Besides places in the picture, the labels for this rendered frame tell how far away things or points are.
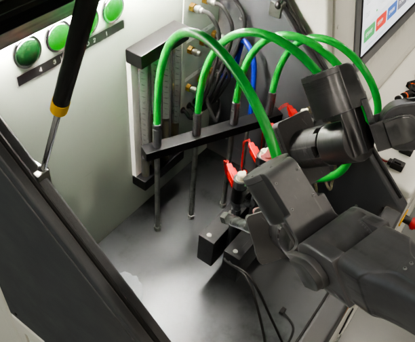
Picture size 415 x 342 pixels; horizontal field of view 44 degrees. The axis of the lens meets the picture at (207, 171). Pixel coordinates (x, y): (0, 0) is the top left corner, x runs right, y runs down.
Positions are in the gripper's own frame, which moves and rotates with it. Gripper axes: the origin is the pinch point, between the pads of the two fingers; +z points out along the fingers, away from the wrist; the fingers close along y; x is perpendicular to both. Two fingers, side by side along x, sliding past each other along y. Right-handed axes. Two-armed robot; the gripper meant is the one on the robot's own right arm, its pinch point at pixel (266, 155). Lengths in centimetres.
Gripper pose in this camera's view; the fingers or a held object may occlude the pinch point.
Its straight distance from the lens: 83.0
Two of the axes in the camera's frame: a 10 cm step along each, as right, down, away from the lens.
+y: -3.7, -9.2, -1.4
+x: -7.8, 3.9, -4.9
